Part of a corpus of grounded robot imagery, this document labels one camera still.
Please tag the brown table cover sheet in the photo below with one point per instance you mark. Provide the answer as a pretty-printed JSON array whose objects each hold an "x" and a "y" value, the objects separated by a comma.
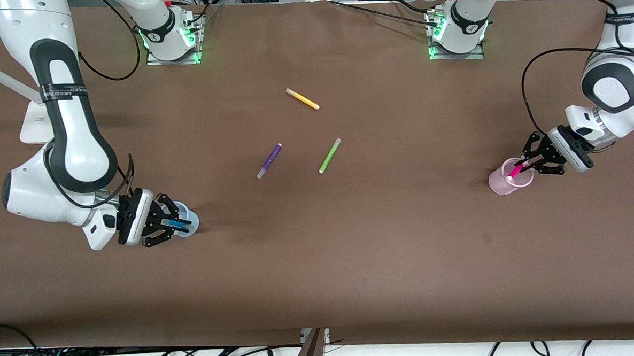
[{"x": 321, "y": 279}]

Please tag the yellow marker pen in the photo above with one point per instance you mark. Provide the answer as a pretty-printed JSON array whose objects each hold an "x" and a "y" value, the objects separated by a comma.
[{"x": 303, "y": 99}]

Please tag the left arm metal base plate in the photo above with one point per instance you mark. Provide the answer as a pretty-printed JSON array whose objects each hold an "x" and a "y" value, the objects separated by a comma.
[{"x": 440, "y": 56}]

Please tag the pink marker pen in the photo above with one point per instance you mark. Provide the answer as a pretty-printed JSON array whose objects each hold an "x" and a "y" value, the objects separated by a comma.
[{"x": 514, "y": 172}]

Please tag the purple marker pen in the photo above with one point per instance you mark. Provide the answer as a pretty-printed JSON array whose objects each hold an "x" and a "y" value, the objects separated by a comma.
[{"x": 269, "y": 160}]

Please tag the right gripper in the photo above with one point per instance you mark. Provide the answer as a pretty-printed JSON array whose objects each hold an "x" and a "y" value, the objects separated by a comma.
[{"x": 154, "y": 220}]

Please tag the blue marker pen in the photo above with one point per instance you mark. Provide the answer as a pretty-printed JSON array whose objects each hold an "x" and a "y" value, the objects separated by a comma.
[{"x": 179, "y": 224}]

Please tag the green marker pen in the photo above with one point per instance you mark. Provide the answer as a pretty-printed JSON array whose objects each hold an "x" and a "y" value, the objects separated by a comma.
[{"x": 329, "y": 156}]

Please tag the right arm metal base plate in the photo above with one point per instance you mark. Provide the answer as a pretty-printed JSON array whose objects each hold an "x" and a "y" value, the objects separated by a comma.
[{"x": 183, "y": 61}]

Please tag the translucent blue plastic cup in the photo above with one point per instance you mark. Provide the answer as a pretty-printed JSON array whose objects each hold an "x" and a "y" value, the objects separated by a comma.
[{"x": 193, "y": 229}]

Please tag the white metal bracket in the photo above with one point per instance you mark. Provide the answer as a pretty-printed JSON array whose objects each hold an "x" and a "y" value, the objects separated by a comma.
[{"x": 324, "y": 335}]

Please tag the translucent pink plastic cup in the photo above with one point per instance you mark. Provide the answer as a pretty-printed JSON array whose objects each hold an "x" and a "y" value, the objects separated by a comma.
[{"x": 502, "y": 187}]

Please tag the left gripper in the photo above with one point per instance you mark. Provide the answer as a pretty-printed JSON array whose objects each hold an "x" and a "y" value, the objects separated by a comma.
[{"x": 545, "y": 154}]

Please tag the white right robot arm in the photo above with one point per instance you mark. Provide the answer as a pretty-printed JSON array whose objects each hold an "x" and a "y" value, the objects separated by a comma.
[{"x": 63, "y": 130}]

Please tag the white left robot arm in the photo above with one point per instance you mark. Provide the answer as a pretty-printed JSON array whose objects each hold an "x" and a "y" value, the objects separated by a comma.
[{"x": 612, "y": 87}]

